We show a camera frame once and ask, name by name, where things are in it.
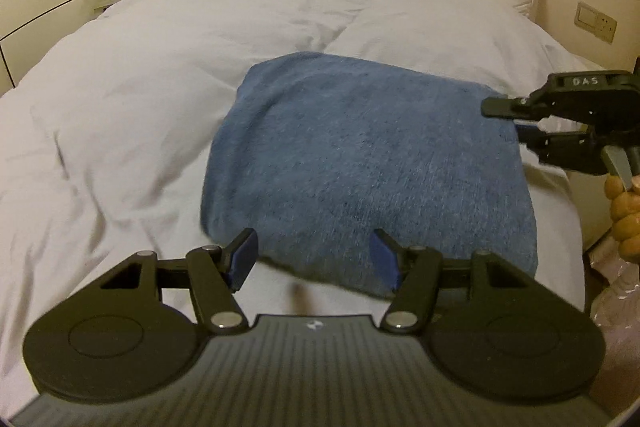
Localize white duvet on bed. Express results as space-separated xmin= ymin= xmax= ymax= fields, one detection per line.
xmin=1 ymin=0 xmax=588 ymax=417

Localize wall switch and socket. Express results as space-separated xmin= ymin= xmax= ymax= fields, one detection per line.
xmin=574 ymin=2 xmax=617 ymax=43

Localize person's right hand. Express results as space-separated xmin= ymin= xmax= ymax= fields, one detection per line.
xmin=604 ymin=176 xmax=640 ymax=265

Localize pink patterned curtain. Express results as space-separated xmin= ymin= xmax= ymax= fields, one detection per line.
xmin=588 ymin=236 xmax=639 ymax=415

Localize blue denim jeans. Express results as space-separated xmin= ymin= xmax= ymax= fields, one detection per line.
xmin=201 ymin=52 xmax=538 ymax=297

